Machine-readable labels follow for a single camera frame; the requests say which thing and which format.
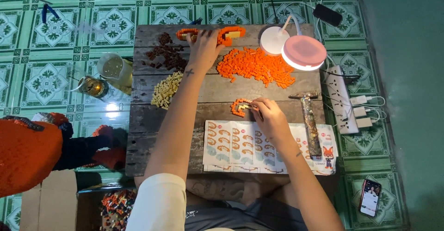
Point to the person's left hand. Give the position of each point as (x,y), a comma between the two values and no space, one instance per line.
(203,52)

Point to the person's right hand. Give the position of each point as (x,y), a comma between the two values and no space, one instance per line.
(274,120)

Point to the large orange brick assembly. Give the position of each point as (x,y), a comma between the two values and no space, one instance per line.
(227,36)

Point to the small orange brick assembly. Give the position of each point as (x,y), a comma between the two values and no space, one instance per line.
(237,108)

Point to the pile of brown bricks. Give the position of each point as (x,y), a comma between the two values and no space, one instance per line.
(168,52)

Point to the printed brick instruction sheet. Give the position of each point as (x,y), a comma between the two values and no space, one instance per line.
(229,144)

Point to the pile of cream bricks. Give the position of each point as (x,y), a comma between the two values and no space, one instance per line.
(166,90)

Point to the pile of orange bricks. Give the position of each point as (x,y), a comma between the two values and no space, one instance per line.
(256,66)

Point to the white power strip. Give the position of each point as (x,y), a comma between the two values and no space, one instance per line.
(341,99)

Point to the white desk lamp pink head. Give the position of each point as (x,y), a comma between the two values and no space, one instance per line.
(303,52)

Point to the person's tattooed leg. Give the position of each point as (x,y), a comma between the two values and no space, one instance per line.
(222,187)

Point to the white charger plug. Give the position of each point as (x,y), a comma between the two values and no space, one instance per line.
(364,122)
(359,111)
(359,100)

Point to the clear plastic jug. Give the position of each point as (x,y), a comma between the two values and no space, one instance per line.
(112,68)

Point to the person's dark shorts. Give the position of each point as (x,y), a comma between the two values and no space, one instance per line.
(242,219)

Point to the glass with amber drink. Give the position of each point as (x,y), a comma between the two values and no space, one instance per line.
(92,86)

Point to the black power adapter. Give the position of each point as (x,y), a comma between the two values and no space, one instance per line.
(327,15)

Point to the smartphone with red case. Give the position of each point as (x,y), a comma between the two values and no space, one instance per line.
(370,198)

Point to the person's white shirt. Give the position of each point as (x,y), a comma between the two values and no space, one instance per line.
(159,203)

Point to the heap of mixed bricks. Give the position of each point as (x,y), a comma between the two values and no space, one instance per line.
(118,210)

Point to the large orange brick figure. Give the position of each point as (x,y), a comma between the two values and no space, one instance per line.
(27,154)

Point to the cardboard box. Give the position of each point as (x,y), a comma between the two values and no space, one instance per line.
(52,203)

